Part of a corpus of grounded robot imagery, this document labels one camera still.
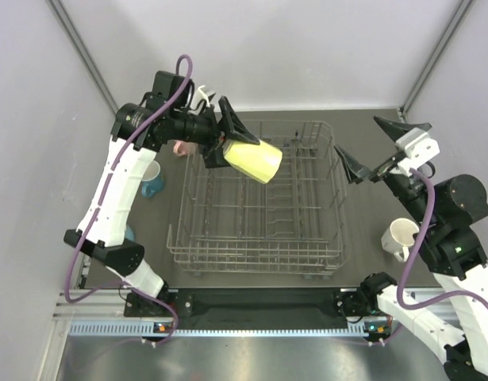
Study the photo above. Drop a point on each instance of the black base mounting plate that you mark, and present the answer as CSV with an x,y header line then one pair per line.
x,y
198,302

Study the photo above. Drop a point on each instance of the plain blue mug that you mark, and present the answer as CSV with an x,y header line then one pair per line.
x,y
129,234

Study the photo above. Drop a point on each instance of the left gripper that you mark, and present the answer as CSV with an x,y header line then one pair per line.
x,y
211,149

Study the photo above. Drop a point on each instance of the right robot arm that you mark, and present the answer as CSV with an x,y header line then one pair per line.
x,y
445,213

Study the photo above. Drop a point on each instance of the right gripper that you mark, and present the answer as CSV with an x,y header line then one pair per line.
x,y
355,171

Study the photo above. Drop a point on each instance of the aluminium frame rail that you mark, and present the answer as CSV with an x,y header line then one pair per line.
x,y
267,315

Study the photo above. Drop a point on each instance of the white mug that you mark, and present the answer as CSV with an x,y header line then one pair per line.
x,y
399,238

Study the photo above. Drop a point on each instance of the blue floral mug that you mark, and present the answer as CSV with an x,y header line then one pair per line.
x,y
152,180

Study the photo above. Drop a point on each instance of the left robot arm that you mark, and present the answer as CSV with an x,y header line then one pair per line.
x,y
174,109

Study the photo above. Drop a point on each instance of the pink mug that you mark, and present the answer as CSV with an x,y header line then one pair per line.
x,y
182,148

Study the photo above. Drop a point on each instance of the yellow mug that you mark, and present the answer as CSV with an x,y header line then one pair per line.
x,y
260,162

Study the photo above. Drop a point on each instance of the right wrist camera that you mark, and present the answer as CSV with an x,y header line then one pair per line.
x,y
418,147

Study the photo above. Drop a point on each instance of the grey wire dish rack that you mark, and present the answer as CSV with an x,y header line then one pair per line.
x,y
295,224

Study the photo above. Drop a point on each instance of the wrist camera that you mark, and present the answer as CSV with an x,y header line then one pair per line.
x,y
418,147
201,97

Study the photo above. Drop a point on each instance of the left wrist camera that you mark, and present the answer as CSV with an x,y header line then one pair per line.
x,y
201,97

